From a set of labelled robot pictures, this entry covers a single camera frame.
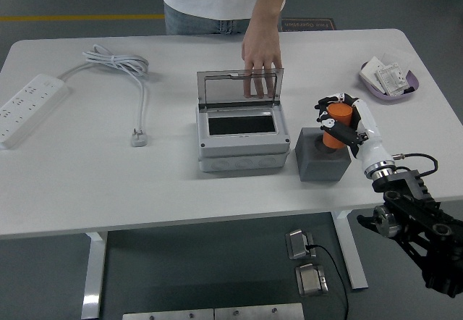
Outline person's left hand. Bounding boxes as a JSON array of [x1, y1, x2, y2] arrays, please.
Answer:
[[241, 17, 284, 99]]

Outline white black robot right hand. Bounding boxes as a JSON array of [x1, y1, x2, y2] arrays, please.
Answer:
[[313, 93, 395, 172]]

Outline orange cylindrical battery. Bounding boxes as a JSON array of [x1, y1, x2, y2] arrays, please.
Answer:
[[321, 103, 354, 151]]

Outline smoky transparent hinged lid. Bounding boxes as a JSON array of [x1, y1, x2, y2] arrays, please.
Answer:
[[196, 67, 285, 109]]

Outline grey plastic enclosure box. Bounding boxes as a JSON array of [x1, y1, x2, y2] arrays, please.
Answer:
[[197, 104, 292, 173]]

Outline person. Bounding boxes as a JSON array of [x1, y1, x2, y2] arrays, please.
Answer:
[[158, 0, 290, 35]]

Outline dark floor sign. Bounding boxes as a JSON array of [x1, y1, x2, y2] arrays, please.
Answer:
[[280, 17, 337, 31]]

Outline grey block holder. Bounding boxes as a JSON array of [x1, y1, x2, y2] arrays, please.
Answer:
[[294, 127, 354, 182]]

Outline white socket module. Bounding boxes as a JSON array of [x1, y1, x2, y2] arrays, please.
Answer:
[[374, 62, 412, 97]]

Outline purple tray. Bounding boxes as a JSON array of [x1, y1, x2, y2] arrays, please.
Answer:
[[359, 59, 422, 101]]

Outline clear plastic bag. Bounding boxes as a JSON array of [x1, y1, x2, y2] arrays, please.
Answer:
[[381, 46, 413, 71]]

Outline white table leg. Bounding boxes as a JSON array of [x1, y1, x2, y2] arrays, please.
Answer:
[[331, 211, 369, 291], [80, 231, 109, 320]]

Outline yellow floor tape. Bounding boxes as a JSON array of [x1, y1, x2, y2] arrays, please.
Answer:
[[0, 14, 166, 22]]

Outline grey metal plate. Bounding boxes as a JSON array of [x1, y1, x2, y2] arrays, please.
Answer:
[[213, 303, 305, 320], [122, 308, 215, 320]]

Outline white power strip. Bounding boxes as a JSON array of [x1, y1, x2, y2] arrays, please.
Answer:
[[0, 73, 69, 150]]

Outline white power cord with plug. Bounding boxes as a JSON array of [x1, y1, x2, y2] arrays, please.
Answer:
[[57, 44, 151, 148]]

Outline black floor cable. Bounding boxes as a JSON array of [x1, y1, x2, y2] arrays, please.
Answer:
[[305, 243, 350, 320]]

